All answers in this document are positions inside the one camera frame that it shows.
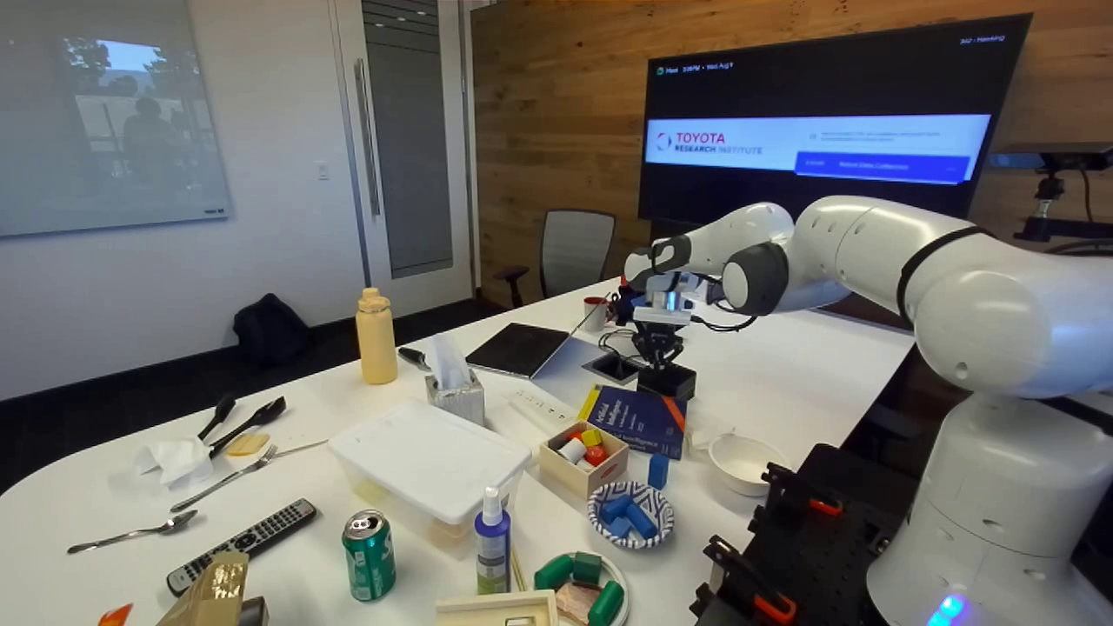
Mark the wooden tray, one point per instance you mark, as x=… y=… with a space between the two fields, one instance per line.
x=496 y=607

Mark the heap of coloured blocks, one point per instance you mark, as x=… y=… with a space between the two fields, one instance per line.
x=584 y=448

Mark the glass whiteboard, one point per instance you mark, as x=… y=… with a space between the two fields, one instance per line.
x=104 y=113

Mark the green cylinder block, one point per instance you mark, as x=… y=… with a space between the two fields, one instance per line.
x=606 y=604
x=553 y=572

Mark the grey office chair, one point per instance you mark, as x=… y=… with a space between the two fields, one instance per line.
x=574 y=252

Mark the dark green cube block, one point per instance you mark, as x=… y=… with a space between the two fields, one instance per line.
x=588 y=567

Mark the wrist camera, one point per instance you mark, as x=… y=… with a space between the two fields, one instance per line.
x=663 y=313

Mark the tissue box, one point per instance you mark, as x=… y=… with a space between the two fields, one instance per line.
x=456 y=396

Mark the wooden box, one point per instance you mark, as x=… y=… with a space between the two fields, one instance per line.
x=569 y=476

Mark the metal fork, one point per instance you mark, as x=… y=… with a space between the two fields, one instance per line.
x=230 y=476

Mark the white plate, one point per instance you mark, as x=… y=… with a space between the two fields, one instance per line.
x=614 y=569

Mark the heap of blue blocks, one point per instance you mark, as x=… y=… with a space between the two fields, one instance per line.
x=630 y=517

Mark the white bowl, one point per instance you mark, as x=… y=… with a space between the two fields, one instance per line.
x=746 y=465

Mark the black remote control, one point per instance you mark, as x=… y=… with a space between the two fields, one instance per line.
x=243 y=546

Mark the green drink can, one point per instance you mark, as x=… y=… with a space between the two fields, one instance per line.
x=369 y=556

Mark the black tablet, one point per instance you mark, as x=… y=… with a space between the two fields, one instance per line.
x=517 y=349

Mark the black backpack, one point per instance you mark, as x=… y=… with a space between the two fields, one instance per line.
x=271 y=330

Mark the black plastic spoon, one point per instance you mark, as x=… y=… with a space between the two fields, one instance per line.
x=252 y=422

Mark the camera on mount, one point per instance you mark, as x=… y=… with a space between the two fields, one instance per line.
x=1052 y=191

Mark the white door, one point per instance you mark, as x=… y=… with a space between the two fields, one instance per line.
x=409 y=148

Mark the white lidded plastic container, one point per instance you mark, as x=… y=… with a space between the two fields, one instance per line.
x=430 y=461

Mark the white napkin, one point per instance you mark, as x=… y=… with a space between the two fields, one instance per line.
x=178 y=459

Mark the silver laptop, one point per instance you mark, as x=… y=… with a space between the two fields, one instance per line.
x=565 y=369

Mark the blue block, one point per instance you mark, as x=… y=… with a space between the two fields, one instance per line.
x=658 y=471

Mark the black plastic utensil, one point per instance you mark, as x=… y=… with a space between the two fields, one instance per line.
x=217 y=416

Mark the blue book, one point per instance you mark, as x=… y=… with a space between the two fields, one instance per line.
x=635 y=422

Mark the yellow bottle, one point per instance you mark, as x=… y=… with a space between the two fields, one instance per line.
x=376 y=343

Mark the wall television screen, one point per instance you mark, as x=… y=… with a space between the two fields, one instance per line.
x=826 y=122

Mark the orange object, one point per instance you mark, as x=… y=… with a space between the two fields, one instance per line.
x=115 y=616

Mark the black orange clamp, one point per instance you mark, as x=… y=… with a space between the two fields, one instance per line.
x=800 y=491
x=748 y=578

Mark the small spray bottle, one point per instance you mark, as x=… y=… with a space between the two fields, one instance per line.
x=492 y=548

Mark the white power strip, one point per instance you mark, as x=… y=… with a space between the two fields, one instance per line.
x=543 y=410

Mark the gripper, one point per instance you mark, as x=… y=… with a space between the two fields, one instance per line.
x=663 y=334

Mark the brown block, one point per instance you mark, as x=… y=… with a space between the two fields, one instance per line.
x=576 y=602

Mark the black box device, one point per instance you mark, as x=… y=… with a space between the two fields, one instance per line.
x=668 y=382

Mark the yellow sponge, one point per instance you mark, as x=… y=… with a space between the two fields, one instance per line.
x=248 y=444

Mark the metal spoon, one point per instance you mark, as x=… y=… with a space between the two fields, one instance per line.
x=130 y=533

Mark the red mug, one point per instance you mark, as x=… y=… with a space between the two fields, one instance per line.
x=595 y=315

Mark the blue patterned bowl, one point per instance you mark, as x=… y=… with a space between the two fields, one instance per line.
x=652 y=500

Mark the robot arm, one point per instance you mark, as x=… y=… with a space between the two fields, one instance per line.
x=983 y=304

